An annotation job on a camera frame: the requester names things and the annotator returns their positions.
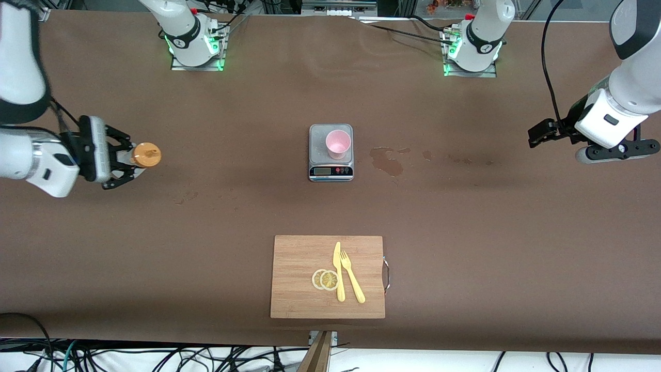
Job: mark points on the brown table cover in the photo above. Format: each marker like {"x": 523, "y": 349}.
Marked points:
{"x": 206, "y": 232}

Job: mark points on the yellow plastic fork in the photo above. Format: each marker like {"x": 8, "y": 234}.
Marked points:
{"x": 352, "y": 279}

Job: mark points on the yellow lemon slice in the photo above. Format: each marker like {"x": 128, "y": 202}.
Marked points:
{"x": 329, "y": 280}
{"x": 315, "y": 279}

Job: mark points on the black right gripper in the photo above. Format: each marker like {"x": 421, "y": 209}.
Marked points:
{"x": 81, "y": 150}

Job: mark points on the wooden post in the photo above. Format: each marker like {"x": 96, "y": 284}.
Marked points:
{"x": 317, "y": 356}

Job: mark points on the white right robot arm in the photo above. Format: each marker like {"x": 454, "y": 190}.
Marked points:
{"x": 20, "y": 155}

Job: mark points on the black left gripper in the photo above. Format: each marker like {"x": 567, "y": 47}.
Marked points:
{"x": 567, "y": 125}

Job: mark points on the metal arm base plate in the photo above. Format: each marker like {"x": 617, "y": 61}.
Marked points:
{"x": 490, "y": 73}
{"x": 219, "y": 57}

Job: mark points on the metal post bracket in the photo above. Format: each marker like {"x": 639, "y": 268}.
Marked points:
{"x": 335, "y": 338}

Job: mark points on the translucent orange-capped sauce bottle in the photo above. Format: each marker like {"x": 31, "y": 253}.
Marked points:
{"x": 146, "y": 155}

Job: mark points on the pink plastic cup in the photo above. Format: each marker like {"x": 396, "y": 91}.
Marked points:
{"x": 338, "y": 144}

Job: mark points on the wooden cutting board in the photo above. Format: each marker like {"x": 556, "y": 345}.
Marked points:
{"x": 299, "y": 279}

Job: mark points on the silver digital kitchen scale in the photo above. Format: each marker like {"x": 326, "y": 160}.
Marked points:
{"x": 317, "y": 150}

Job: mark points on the yellow plastic knife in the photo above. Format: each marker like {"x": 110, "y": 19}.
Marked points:
{"x": 339, "y": 274}

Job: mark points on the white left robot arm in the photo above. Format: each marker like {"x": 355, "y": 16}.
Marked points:
{"x": 625, "y": 82}

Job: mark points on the grey power strip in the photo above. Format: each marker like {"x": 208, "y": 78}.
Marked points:
{"x": 338, "y": 11}

